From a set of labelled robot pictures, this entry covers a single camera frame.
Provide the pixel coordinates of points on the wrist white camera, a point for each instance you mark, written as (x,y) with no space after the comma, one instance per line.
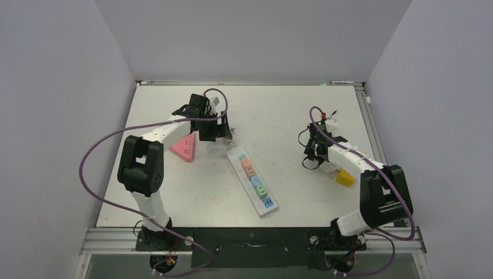
(331,124)
(213,103)

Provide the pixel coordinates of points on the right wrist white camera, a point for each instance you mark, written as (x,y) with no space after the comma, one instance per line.
(331,124)

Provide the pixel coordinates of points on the white long power strip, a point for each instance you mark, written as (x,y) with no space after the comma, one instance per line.
(263,207)

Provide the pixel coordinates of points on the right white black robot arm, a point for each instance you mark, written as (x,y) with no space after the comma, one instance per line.
(383,190)

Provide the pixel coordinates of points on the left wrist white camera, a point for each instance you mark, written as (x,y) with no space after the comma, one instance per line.
(213,103)

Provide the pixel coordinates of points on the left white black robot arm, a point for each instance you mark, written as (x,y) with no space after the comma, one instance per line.
(142,168)

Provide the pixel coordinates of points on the yellow cube socket plug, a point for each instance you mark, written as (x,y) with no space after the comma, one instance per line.
(344,178)

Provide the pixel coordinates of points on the salmon cube plug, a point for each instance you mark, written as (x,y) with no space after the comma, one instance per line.
(245,163)

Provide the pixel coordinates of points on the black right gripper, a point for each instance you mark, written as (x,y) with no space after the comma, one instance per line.
(310,151)

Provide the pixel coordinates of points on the tan cube plug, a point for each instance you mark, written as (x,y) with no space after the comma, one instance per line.
(249,171)

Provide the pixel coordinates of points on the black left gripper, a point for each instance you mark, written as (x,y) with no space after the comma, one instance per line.
(220,131)

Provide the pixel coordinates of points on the blue cube plug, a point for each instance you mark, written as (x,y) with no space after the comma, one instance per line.
(256,181)

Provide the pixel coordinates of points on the pink triangular socket base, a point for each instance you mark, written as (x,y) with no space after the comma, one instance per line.
(184,148)

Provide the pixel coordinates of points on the aluminium frame rail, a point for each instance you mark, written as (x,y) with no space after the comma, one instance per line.
(121,241)

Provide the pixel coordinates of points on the green cube plug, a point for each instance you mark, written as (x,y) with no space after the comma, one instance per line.
(261,191)

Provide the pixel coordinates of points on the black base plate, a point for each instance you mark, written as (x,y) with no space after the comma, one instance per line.
(257,247)

